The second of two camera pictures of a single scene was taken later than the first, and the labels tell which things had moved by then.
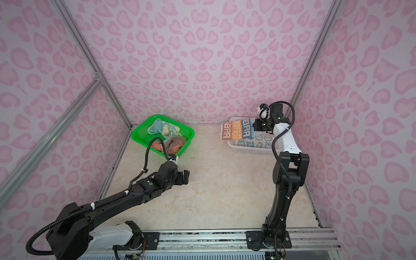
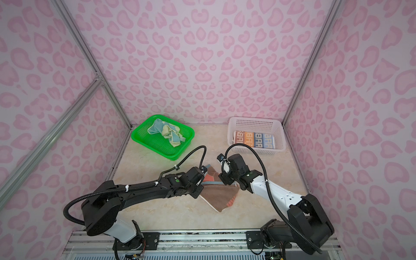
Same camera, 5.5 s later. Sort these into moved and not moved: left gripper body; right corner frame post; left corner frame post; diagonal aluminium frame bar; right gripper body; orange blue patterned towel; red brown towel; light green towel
Moved: red brown towel; right gripper body; left gripper body; orange blue patterned towel
Not moved: right corner frame post; left corner frame post; light green towel; diagonal aluminium frame bar
